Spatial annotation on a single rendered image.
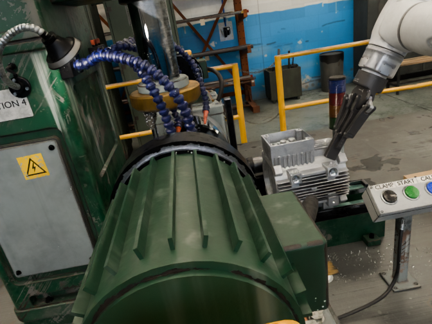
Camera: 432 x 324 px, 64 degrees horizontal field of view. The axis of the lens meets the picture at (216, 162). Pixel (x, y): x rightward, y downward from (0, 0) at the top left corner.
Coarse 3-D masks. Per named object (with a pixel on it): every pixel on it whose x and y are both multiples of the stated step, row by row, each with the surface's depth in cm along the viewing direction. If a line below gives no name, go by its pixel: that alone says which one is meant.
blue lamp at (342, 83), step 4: (328, 80) 123; (340, 80) 120; (344, 80) 121; (328, 84) 124; (332, 84) 122; (336, 84) 121; (340, 84) 121; (344, 84) 121; (328, 88) 124; (332, 88) 122; (336, 88) 121; (340, 88) 121; (344, 88) 122; (328, 92) 125; (332, 92) 123; (336, 92) 122; (340, 92) 122
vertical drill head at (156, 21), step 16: (144, 0) 76; (160, 0) 78; (144, 16) 78; (160, 16) 79; (144, 32) 79; (160, 32) 80; (144, 48) 81; (160, 48) 81; (160, 64) 82; (176, 64) 85; (176, 80) 83; (192, 80) 92; (144, 96) 82; (192, 96) 84; (144, 112) 85; (192, 112) 87
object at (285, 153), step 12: (276, 132) 101; (288, 132) 101; (300, 132) 100; (264, 144) 98; (276, 144) 101; (288, 144) 92; (300, 144) 93; (312, 144) 93; (276, 156) 93; (288, 156) 93; (300, 156) 94; (312, 156) 95
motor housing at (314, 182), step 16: (320, 144) 98; (320, 160) 95; (336, 160) 95; (272, 176) 109; (304, 176) 92; (320, 176) 94; (336, 176) 93; (272, 192) 108; (304, 192) 93; (320, 192) 95; (336, 192) 96
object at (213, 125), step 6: (198, 114) 127; (198, 120) 119; (210, 120) 125; (174, 126) 120; (198, 126) 115; (204, 126) 116; (210, 126) 117; (216, 126) 122; (204, 132) 116; (210, 132) 116; (216, 132) 116; (222, 132) 122; (222, 138) 118
